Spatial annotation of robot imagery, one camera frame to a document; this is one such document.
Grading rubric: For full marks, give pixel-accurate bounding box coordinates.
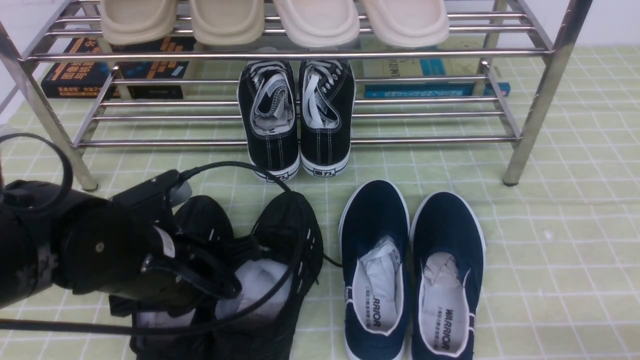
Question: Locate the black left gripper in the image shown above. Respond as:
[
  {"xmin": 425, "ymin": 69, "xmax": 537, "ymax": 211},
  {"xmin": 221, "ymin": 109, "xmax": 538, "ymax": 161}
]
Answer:
[{"xmin": 52, "ymin": 200, "xmax": 211, "ymax": 311}]

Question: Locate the black knit sneaker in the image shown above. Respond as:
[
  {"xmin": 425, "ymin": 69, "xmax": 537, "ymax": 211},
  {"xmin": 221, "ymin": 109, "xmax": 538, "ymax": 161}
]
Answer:
[
  {"xmin": 129, "ymin": 194, "xmax": 234, "ymax": 360},
  {"xmin": 212, "ymin": 191, "xmax": 324, "ymax": 360}
]

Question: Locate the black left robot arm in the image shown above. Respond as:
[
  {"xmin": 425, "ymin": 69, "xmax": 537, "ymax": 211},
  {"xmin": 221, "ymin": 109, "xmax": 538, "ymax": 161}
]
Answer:
[{"xmin": 1, "ymin": 180, "xmax": 211, "ymax": 309}]

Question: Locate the steel shoe rack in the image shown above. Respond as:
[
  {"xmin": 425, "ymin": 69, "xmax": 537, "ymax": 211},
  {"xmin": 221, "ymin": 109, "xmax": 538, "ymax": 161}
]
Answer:
[{"xmin": 1, "ymin": 0, "xmax": 592, "ymax": 192}]

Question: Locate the left navy slip-on shoe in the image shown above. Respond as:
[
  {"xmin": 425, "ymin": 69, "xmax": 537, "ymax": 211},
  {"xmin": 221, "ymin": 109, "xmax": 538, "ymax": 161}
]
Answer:
[{"xmin": 338, "ymin": 179, "xmax": 410, "ymax": 360}]

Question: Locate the navy slip-on shoe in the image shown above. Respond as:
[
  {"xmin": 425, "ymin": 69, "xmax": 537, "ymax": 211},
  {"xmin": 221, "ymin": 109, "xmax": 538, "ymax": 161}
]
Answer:
[
  {"xmin": 338, "ymin": 179, "xmax": 410, "ymax": 360},
  {"xmin": 407, "ymin": 191, "xmax": 486, "ymax": 360}
]

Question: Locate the right navy slip-on shoe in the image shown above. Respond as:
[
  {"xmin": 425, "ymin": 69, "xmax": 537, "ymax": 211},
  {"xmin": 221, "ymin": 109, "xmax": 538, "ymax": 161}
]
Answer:
[{"xmin": 407, "ymin": 191, "xmax": 486, "ymax": 360}]

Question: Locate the left black canvas sneaker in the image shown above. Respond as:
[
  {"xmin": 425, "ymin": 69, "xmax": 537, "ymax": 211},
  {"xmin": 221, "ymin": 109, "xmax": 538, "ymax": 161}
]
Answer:
[{"xmin": 237, "ymin": 60, "xmax": 301, "ymax": 182}]

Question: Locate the black canvas sneaker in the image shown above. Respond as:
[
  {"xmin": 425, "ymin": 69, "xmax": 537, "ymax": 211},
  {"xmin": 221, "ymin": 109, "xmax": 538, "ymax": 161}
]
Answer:
[
  {"xmin": 298, "ymin": 60, "xmax": 357, "ymax": 178},
  {"xmin": 237, "ymin": 60, "xmax": 301, "ymax": 182}
]

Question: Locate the beige slipper far left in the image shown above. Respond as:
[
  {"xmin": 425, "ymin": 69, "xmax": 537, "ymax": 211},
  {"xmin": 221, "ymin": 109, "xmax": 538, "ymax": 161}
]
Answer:
[{"xmin": 100, "ymin": 0, "xmax": 178, "ymax": 46}]

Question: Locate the beige slipper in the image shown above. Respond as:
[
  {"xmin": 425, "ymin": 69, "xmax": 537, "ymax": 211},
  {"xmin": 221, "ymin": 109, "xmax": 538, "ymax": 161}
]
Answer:
[
  {"xmin": 189, "ymin": 0, "xmax": 265, "ymax": 46},
  {"xmin": 100, "ymin": 0, "xmax": 178, "ymax": 46}
]

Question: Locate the right black canvas sneaker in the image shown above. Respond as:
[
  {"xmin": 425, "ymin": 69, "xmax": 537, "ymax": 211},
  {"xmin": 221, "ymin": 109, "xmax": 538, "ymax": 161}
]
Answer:
[{"xmin": 298, "ymin": 60, "xmax": 357, "ymax": 178}]

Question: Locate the cream slipper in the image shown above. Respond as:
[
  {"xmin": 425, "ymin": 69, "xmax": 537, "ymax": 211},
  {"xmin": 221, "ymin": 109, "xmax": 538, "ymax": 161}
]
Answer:
[
  {"xmin": 361, "ymin": 0, "xmax": 450, "ymax": 49},
  {"xmin": 273, "ymin": 0, "xmax": 361, "ymax": 49}
]

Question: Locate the cream slipper far right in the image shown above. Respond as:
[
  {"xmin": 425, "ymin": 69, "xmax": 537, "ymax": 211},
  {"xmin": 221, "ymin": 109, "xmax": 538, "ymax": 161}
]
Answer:
[{"xmin": 361, "ymin": 0, "xmax": 450, "ymax": 49}]

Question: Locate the green checkered tablecloth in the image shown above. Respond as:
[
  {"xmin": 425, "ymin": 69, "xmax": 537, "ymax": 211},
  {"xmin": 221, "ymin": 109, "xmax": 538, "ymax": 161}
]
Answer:
[{"xmin": 1, "ymin": 45, "xmax": 639, "ymax": 360}]

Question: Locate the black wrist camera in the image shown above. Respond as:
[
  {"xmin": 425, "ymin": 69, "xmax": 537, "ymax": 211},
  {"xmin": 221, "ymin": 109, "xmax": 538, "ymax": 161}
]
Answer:
[{"xmin": 110, "ymin": 170, "xmax": 193, "ymax": 228}]

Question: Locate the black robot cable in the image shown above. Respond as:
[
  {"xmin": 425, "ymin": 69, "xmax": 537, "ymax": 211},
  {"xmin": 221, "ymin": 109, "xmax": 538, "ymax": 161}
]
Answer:
[{"xmin": 0, "ymin": 132, "xmax": 306, "ymax": 337}]

